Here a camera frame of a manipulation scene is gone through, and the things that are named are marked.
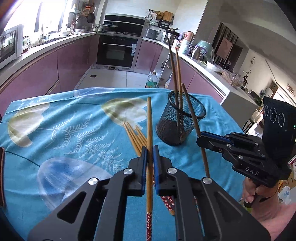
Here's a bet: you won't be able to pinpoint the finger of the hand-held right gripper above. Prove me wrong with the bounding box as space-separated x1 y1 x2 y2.
200 131 263 151
196 136 267 168

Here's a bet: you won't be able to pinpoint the black kitchen rack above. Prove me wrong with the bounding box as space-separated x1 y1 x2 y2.
147 9 174 28

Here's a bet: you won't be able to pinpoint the clear plastic storage boxes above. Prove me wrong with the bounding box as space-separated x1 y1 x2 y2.
221 69 244 90

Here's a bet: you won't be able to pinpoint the blue printed tablecloth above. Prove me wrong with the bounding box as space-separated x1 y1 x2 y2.
0 87 246 241

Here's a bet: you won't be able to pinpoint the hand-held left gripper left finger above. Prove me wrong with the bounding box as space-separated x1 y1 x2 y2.
27 146 148 241

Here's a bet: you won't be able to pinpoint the person's right hand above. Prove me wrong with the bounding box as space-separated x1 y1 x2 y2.
242 179 281 210

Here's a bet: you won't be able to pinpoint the pink straight kitchen cabinets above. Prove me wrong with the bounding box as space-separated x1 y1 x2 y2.
135 39 226 100

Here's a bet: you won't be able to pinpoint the steel cooking pot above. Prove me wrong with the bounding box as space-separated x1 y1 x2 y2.
164 28 180 45

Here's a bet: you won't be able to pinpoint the black built-in oven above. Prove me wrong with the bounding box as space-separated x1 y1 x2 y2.
96 34 139 70

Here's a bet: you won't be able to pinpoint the pink curved kitchen cabinets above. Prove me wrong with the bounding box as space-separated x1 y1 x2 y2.
0 34 98 117

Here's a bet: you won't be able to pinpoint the white plastic bag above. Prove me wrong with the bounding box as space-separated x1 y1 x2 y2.
278 185 291 205

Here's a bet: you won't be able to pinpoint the black mesh cup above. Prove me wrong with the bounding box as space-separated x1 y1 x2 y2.
156 90 207 146

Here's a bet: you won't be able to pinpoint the white microwave oven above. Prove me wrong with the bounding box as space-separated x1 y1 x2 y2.
0 24 24 68

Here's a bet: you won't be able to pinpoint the black range hood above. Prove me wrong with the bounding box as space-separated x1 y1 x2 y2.
102 14 146 36

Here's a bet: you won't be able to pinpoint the steel kettle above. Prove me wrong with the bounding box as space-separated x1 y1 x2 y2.
191 45 204 61

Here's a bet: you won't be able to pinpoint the green glass jar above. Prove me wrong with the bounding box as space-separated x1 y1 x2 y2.
196 40 215 63

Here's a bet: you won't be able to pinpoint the dark brown wooden object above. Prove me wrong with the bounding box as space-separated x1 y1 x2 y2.
0 147 6 207

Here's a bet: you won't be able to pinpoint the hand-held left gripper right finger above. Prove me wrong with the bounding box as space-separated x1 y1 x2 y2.
153 145 271 241

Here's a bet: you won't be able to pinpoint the plastic oil bottle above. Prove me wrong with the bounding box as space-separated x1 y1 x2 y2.
145 70 159 89

